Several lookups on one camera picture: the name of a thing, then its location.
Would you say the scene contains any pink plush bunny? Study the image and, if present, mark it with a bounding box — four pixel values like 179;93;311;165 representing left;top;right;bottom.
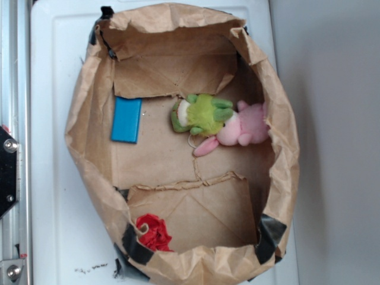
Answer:
193;100;270;157

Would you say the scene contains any red crumpled paper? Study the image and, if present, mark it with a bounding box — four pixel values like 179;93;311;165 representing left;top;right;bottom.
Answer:
136;214;172;252

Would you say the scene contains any blue rectangular block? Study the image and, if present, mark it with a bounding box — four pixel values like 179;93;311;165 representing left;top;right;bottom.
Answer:
110;96;142;144

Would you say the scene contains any metal corner bracket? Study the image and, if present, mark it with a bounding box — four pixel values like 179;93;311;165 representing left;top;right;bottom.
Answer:
1;258;27;285

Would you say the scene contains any brown paper bag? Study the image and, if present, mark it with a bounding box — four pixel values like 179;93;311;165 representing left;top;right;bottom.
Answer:
65;3;299;284

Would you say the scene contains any aluminium frame rail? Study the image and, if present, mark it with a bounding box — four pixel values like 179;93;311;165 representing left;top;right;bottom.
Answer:
1;1;33;284

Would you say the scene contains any green plush frog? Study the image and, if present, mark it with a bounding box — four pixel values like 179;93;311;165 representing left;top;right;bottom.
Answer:
170;93;234;137

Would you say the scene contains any black hexagonal mounting plate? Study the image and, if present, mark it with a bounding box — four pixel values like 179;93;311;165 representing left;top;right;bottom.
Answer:
0;126;19;218

